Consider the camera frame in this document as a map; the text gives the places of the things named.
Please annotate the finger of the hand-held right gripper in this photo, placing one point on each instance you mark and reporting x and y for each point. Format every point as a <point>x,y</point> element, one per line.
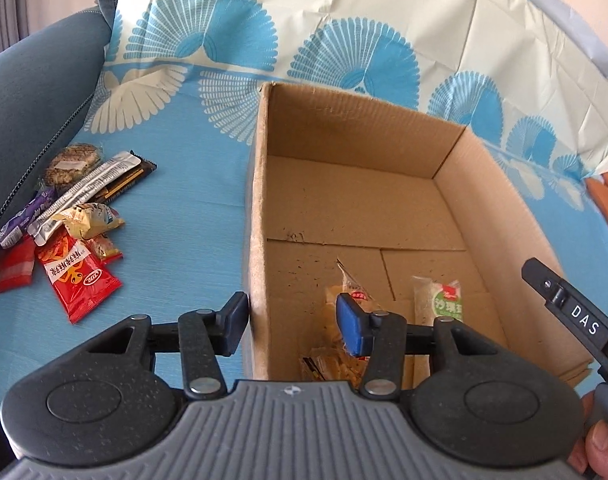
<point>579,320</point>

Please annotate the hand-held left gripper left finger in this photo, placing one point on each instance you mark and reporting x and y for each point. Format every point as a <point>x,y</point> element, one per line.
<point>237,322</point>

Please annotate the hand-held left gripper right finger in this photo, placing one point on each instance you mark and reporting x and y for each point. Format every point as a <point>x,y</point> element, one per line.
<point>349,325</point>

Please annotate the clear yellow cracker packet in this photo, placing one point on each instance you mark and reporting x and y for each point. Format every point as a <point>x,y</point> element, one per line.
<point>329,310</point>

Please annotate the green white snack packet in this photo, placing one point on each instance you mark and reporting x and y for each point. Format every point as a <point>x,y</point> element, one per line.
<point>436,300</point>

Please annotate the brown cardboard box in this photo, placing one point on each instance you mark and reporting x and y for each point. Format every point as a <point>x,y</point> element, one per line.
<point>354,210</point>

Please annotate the small red yellow snack packet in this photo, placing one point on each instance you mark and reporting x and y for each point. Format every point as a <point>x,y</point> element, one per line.
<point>106,247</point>

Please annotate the red printed snack packet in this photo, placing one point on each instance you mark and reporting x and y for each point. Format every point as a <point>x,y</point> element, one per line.
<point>76,280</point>

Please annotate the dark chocolate bar packet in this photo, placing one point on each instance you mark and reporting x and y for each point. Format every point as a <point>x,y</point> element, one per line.
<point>133,177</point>

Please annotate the cream yellow snack packet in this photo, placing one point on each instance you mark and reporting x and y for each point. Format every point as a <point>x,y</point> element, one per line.
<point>91,220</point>

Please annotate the white stick snack packet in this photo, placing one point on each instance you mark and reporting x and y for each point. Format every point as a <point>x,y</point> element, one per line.
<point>91,185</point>

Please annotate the clear oat bar packet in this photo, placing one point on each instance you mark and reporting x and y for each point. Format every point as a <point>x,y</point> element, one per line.
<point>71,162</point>

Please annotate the plain red snack packet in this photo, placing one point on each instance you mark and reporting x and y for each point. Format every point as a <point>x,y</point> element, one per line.
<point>13,265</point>

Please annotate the purple snack packet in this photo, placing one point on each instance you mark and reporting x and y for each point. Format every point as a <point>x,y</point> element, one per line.
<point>18,220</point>

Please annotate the person's right hand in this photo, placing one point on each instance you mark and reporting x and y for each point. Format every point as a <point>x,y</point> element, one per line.
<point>604,445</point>

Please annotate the blue fan-print cloth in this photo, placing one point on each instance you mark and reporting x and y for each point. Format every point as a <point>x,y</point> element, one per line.
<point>193,220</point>

